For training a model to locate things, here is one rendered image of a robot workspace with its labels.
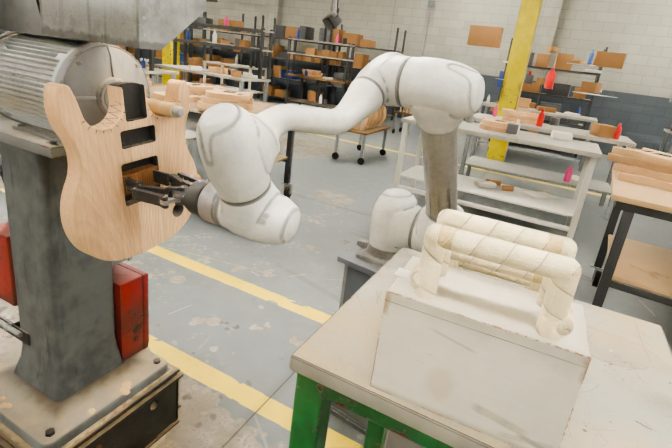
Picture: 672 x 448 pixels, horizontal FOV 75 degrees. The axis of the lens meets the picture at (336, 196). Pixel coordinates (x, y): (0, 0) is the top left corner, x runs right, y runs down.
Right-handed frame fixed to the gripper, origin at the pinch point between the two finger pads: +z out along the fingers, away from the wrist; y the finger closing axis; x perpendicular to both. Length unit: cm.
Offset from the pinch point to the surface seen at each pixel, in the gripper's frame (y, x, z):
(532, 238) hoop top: -2, 10, -83
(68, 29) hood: -5.2, 32.0, 11.0
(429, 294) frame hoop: -11, 2, -71
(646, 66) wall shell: 1110, -17, -219
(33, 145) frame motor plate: -4.3, 3.0, 34.0
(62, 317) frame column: -5, -50, 36
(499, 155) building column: 681, -154, -7
